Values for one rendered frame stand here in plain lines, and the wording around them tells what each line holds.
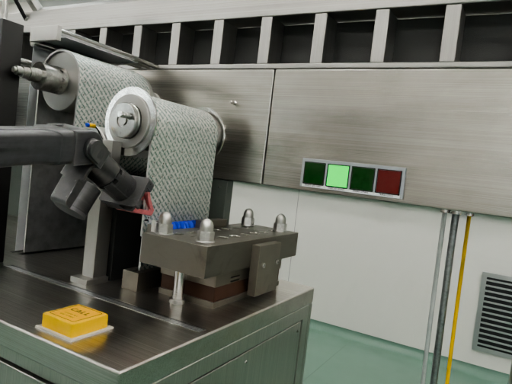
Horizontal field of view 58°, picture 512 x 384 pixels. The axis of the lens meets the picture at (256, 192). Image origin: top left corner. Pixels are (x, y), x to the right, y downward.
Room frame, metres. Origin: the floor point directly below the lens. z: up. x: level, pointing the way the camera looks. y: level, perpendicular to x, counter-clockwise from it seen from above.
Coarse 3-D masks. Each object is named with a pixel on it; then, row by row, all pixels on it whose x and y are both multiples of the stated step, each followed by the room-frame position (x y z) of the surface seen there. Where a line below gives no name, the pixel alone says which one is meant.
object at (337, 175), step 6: (330, 168) 1.11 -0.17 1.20; (336, 168) 1.10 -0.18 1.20; (342, 168) 1.10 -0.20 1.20; (348, 168) 1.09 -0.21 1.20; (330, 174) 1.11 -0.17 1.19; (336, 174) 1.10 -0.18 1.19; (342, 174) 1.10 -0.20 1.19; (330, 180) 1.11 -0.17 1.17; (336, 180) 1.10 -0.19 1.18; (342, 180) 1.10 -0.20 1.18; (336, 186) 1.10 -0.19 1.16; (342, 186) 1.09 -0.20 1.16
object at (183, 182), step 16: (160, 160) 1.00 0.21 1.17; (176, 160) 1.05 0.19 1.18; (192, 160) 1.10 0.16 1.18; (208, 160) 1.15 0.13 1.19; (160, 176) 1.00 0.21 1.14; (176, 176) 1.05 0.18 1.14; (192, 176) 1.10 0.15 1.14; (208, 176) 1.16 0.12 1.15; (160, 192) 1.01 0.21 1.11; (176, 192) 1.06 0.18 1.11; (192, 192) 1.11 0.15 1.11; (208, 192) 1.17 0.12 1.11; (144, 208) 0.97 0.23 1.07; (160, 208) 1.01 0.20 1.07; (176, 208) 1.06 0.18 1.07; (192, 208) 1.11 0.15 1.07; (208, 208) 1.17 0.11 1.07; (144, 224) 0.97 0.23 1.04
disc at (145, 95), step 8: (128, 88) 1.00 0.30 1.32; (136, 88) 0.99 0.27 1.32; (120, 96) 1.01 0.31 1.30; (144, 96) 0.98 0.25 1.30; (112, 104) 1.02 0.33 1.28; (152, 104) 0.97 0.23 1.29; (152, 112) 0.97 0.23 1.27; (152, 120) 0.96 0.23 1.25; (152, 128) 0.96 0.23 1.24; (152, 136) 0.97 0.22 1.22; (144, 144) 0.97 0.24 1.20; (128, 152) 0.99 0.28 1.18; (136, 152) 0.98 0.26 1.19
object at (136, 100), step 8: (128, 96) 1.00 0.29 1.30; (136, 96) 0.98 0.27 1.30; (136, 104) 0.98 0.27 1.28; (144, 104) 0.97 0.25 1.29; (144, 112) 0.97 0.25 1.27; (144, 120) 0.97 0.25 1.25; (144, 128) 0.97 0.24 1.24; (112, 136) 1.01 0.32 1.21; (136, 136) 0.98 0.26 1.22; (144, 136) 0.97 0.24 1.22; (128, 144) 0.99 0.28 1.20; (136, 144) 0.98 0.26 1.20
